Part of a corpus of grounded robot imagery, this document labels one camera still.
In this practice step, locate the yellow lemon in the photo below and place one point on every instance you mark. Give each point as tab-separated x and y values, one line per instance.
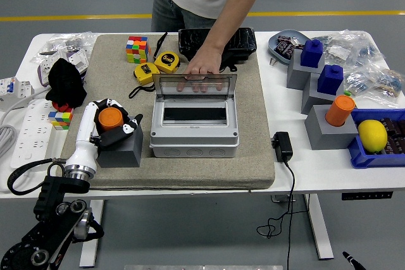
373	135

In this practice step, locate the purple-edged white socket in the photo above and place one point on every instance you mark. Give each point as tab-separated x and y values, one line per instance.
44	71

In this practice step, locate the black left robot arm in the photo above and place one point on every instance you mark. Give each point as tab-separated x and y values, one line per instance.
57	219

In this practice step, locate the white power strip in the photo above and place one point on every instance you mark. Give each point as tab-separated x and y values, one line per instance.
31	134

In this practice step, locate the person's hand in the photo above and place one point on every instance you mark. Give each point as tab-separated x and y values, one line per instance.
204	63

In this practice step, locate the grey block with round hole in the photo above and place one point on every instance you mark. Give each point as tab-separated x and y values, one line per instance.
329	137
123	156

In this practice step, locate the small metal clip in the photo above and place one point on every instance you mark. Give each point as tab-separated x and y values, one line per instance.
273	61

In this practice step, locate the dark components in rows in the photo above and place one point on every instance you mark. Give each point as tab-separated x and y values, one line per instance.
395	143

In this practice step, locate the blue-grey oval tray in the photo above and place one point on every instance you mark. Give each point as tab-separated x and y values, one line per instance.
272	44

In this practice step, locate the small green piece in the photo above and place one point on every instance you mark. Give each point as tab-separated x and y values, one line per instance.
348	93

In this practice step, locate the small colourful puzzle cube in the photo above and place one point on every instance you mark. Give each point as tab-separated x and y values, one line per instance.
60	119

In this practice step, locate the grey plastic enclosure box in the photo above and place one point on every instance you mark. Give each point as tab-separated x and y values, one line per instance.
193	140

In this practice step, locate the dark foil packet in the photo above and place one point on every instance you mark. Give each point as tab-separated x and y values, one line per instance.
284	50
286	38

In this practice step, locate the transparent hinged box lid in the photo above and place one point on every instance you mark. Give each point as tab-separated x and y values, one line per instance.
228	76

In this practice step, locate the black table control panel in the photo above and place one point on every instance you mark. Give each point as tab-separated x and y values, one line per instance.
367	195

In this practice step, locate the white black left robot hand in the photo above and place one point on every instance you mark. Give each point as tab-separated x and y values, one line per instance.
85	131

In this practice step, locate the grey-brown fabric mat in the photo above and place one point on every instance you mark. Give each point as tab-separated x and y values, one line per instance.
253	108

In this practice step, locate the grey square holder block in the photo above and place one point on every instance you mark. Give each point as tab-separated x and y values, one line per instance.
311	99
297	77

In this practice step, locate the clear bag of small parts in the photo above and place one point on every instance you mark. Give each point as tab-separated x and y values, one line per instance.
379	83
354	48

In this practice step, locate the clear bag of white parts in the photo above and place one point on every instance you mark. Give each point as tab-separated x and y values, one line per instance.
79	40

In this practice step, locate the blue plastic block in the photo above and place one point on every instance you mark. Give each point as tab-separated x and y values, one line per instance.
311	53
330	80

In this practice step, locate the blue plastic bin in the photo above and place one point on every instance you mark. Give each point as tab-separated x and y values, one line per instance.
373	159

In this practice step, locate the large colourful puzzle cube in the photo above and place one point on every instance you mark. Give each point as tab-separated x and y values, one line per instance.
137	49

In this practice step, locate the white table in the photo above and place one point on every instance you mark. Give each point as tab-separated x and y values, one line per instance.
316	172

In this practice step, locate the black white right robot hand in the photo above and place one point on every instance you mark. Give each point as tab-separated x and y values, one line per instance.
351	260

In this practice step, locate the orange cylinder battery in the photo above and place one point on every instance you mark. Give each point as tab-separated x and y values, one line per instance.
340	110
110	119

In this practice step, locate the white socket module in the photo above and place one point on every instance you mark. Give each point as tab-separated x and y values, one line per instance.
77	58

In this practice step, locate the black power adapter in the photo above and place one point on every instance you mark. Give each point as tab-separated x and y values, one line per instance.
283	146

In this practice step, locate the person's forearm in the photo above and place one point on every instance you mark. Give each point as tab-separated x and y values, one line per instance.
234	20

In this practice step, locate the white circuit breaker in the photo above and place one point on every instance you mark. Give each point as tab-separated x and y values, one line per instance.
16	88

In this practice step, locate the black cloth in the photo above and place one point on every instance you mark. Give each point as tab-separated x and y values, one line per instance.
64	80

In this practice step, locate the black plastic housing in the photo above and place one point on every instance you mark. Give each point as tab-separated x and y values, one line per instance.
190	42

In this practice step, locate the yellow tape measure black label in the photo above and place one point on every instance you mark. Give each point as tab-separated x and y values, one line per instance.
167	61

